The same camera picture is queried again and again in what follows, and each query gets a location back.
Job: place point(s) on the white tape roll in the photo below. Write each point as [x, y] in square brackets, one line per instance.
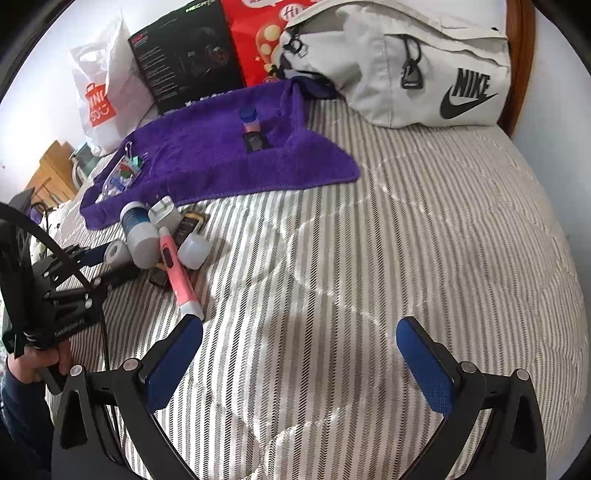
[117, 255]

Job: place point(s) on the white blue cylinder bottle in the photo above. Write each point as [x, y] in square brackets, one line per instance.
[142, 237]

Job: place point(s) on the purple towel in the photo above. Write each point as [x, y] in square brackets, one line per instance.
[196, 153]

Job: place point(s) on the person left hand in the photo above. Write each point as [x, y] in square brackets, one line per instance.
[26, 367]

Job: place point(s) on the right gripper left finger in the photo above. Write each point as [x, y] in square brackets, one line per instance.
[167, 360]

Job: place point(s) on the red paper bag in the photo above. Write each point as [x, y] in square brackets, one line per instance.
[255, 27]

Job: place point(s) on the grey Nike backpack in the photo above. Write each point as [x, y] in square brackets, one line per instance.
[398, 66]

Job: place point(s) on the white Miniso shopping bag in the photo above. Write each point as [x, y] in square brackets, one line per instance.
[113, 96]

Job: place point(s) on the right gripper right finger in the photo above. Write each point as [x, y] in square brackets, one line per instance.
[432, 365]

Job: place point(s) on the teal binder clip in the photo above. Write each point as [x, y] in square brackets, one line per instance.
[134, 154]

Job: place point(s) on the wooden headboard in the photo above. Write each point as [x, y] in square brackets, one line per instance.
[521, 34]

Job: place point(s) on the black gold sachet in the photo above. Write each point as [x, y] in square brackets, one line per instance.
[192, 222]

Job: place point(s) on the blue pink small container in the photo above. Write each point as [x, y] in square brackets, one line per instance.
[250, 119]

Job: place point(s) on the white charger plug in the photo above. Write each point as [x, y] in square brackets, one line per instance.
[165, 214]

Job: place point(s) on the black comb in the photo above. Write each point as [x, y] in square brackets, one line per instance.
[254, 142]

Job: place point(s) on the clear candy bottle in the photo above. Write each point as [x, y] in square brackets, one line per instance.
[122, 176]

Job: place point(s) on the black Hecate headset box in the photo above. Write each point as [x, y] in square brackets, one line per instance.
[187, 55]

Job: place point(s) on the pink white pen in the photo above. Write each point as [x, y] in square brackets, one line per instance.
[178, 279]

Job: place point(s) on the teal grey bin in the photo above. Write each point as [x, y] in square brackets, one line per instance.
[83, 163]

